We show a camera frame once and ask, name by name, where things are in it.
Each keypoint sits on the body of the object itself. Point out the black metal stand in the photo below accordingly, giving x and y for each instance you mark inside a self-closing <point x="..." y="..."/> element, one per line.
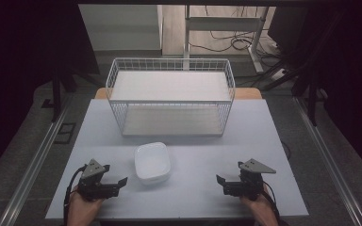
<point x="56" y="94"/>
<point x="311" y="94"/>

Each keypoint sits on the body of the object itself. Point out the white cabinet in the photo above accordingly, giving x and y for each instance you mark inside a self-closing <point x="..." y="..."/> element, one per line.
<point x="122" y="28"/>

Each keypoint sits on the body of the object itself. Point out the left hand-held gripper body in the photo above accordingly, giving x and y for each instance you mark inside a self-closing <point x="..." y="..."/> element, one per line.
<point x="91" y="185"/>

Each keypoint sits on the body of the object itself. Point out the white square bowl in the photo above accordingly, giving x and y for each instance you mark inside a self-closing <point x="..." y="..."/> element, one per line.
<point x="151" y="162"/>

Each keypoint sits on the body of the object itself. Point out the person's right hand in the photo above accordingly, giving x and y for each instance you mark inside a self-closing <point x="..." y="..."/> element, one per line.
<point x="260" y="208"/>

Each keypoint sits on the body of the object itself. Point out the aluminium rail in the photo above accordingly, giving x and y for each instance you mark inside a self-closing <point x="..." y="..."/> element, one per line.
<point x="330" y="163"/>
<point x="33" y="164"/>

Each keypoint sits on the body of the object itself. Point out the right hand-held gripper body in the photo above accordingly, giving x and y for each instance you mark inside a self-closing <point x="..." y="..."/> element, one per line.
<point x="249" y="185"/>

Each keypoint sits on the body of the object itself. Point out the white desk frame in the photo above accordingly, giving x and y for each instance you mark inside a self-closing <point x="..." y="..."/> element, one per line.
<point x="223" y="23"/>

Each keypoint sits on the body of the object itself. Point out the black curtain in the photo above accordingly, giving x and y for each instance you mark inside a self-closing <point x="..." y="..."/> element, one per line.
<point x="19" y="78"/>
<point x="352" y="78"/>

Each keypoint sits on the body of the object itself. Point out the person's left hand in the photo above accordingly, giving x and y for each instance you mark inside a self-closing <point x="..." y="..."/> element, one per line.
<point x="82" y="208"/>

